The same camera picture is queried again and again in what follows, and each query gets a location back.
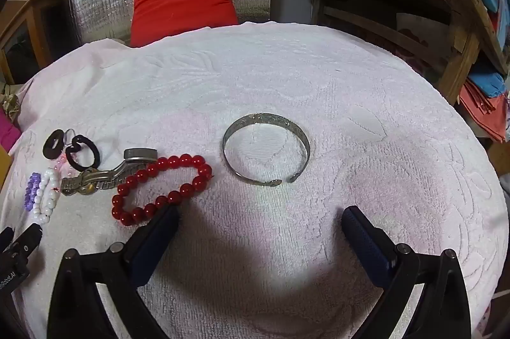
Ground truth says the white bead bracelet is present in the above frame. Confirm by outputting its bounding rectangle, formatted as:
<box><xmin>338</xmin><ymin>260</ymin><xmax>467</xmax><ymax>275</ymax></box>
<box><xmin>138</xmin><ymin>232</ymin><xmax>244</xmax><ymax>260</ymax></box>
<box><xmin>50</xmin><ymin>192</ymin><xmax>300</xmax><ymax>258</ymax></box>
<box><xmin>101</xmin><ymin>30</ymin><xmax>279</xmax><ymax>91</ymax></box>
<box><xmin>31</xmin><ymin>167</ymin><xmax>62</xmax><ymax>225</ymax></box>

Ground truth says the purple bead bracelet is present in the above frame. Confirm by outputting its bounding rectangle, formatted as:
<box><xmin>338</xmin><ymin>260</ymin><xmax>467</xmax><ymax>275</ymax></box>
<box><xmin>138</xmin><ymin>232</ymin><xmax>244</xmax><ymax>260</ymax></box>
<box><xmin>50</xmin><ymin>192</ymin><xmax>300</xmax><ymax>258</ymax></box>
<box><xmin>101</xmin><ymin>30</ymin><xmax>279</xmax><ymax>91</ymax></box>
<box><xmin>23</xmin><ymin>171</ymin><xmax>42</xmax><ymax>212</ymax></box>

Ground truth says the metal wrist watch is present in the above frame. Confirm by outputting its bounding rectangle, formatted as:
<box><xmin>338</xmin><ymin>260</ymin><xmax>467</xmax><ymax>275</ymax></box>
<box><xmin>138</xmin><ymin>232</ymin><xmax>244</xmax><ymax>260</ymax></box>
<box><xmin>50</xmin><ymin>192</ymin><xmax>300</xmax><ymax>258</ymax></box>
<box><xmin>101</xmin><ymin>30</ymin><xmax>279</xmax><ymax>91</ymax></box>
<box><xmin>60</xmin><ymin>148</ymin><xmax>158</xmax><ymax>196</ymax></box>

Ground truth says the red bead bracelet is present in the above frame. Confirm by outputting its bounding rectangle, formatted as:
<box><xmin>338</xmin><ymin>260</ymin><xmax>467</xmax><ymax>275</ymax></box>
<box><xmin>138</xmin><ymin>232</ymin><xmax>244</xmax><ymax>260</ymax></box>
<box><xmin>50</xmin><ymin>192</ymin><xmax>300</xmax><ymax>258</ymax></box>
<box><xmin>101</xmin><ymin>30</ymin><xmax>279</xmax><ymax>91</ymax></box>
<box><xmin>111</xmin><ymin>152</ymin><xmax>215</xmax><ymax>227</ymax></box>

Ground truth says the pink clear bead bracelet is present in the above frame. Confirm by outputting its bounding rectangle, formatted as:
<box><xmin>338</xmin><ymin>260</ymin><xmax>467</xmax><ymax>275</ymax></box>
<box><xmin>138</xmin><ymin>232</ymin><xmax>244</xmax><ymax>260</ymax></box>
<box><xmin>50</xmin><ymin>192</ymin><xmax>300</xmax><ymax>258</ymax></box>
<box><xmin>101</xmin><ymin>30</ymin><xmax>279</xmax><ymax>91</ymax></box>
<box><xmin>54</xmin><ymin>152</ymin><xmax>69</xmax><ymax>177</ymax></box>

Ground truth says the black thick hair tie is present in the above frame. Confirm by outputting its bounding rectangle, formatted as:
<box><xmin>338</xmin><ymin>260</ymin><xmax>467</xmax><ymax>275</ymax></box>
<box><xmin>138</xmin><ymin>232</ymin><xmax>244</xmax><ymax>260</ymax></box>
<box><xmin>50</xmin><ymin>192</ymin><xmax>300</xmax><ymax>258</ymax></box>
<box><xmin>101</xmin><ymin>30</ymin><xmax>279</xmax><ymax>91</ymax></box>
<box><xmin>41</xmin><ymin>128</ymin><xmax>66</xmax><ymax>160</ymax></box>

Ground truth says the black thin hair elastic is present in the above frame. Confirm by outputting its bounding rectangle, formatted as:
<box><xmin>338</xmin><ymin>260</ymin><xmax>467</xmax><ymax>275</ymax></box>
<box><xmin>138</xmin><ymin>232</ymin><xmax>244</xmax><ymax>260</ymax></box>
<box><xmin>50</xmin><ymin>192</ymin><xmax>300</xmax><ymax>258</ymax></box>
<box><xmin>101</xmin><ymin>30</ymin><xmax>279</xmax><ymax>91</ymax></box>
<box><xmin>65</xmin><ymin>134</ymin><xmax>101</xmax><ymax>172</ymax></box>

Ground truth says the silver cuff bangle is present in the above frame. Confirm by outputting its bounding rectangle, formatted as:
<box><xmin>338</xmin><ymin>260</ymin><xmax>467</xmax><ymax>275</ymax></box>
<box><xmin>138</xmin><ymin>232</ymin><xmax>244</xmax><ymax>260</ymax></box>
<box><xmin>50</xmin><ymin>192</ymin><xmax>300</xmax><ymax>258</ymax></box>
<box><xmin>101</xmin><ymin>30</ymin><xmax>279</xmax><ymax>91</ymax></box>
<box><xmin>220</xmin><ymin>113</ymin><xmax>312</xmax><ymax>188</ymax></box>

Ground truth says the magenta cushion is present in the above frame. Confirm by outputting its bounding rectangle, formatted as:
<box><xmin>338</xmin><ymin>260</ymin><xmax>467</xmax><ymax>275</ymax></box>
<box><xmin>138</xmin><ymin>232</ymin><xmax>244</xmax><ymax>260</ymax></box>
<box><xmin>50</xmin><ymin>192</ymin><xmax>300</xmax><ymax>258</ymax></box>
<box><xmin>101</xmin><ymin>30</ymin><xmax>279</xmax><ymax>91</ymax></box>
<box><xmin>0</xmin><ymin>111</ymin><xmax>21</xmax><ymax>152</ymax></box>

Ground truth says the crumpled beige cloth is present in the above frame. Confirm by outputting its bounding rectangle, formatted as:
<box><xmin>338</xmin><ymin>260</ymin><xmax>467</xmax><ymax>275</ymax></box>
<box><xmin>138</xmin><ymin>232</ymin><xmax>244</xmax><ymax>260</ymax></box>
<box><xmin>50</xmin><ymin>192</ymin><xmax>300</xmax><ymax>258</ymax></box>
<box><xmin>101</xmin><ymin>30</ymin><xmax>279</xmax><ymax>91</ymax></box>
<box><xmin>0</xmin><ymin>82</ymin><xmax>21</xmax><ymax>123</ymax></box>

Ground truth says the white pink towel bedspread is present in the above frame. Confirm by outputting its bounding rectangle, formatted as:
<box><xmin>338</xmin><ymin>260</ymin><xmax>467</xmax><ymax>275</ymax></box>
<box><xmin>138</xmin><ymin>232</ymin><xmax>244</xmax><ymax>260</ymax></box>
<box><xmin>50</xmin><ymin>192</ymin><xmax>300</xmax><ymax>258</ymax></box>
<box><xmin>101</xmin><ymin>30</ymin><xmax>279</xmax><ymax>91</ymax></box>
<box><xmin>1</xmin><ymin>23</ymin><xmax>508</xmax><ymax>338</ymax></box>

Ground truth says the red cushion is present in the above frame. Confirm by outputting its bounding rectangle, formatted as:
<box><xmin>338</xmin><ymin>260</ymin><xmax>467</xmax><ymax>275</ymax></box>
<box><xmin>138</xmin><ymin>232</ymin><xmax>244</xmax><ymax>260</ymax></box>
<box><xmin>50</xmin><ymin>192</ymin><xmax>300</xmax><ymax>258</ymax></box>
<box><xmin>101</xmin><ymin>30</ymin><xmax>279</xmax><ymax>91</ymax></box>
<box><xmin>130</xmin><ymin>0</ymin><xmax>238</xmax><ymax>47</ymax></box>

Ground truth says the wooden shelf unit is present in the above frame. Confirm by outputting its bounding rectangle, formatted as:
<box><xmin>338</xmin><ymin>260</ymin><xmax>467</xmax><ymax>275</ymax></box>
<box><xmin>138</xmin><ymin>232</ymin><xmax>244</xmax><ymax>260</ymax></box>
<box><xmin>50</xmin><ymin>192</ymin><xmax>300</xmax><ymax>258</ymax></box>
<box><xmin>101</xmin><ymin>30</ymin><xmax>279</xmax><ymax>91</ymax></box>
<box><xmin>311</xmin><ymin>0</ymin><xmax>508</xmax><ymax>103</ymax></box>

